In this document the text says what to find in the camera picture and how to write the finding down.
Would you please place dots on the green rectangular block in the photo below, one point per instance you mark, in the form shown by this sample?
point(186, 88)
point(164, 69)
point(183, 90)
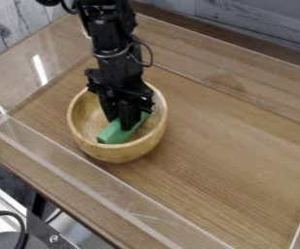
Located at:
point(113, 135)

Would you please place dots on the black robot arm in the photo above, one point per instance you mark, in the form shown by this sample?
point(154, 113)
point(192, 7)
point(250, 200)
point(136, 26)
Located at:
point(109, 23)

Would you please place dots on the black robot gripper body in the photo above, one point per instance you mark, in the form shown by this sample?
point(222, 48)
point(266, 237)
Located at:
point(117, 78)

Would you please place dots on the black metal table bracket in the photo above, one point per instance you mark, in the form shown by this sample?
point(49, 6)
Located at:
point(41, 235)

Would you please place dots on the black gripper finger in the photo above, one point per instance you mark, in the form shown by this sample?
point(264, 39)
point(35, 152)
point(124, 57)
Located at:
point(111, 107)
point(129, 114)

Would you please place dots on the clear acrylic tray wall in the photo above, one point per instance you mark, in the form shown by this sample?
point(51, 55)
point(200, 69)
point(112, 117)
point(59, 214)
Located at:
point(219, 186)

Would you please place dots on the light wooden bowl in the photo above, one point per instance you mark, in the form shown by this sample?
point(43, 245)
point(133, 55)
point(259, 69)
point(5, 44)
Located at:
point(88, 120)

